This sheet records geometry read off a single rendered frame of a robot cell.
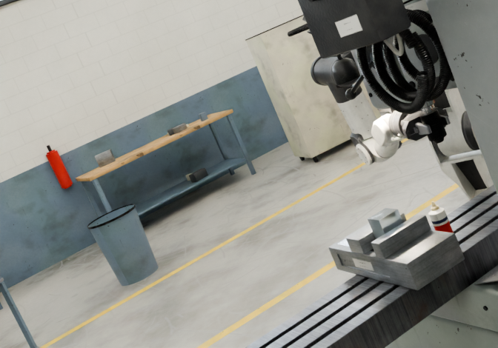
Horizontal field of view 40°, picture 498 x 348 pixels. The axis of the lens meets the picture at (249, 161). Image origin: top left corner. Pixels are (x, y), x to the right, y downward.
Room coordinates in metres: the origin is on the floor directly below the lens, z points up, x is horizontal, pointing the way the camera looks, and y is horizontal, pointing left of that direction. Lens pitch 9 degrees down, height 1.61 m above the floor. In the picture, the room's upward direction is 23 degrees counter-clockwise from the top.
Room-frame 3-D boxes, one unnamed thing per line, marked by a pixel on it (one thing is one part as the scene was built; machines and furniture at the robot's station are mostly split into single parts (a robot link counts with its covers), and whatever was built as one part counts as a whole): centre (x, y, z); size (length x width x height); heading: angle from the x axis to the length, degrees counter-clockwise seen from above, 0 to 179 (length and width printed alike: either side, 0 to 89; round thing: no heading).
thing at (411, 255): (1.64, -0.24, 1.01); 0.35 x 0.15 x 0.11; 22
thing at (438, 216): (1.66, -0.38, 1.01); 0.04 x 0.04 x 0.11
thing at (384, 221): (1.61, -0.25, 1.07); 0.06 x 0.05 x 0.06; 112
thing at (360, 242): (1.67, -0.23, 1.04); 0.15 x 0.06 x 0.04; 112
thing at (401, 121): (1.80, -0.45, 1.23); 0.13 x 0.12 x 0.10; 99
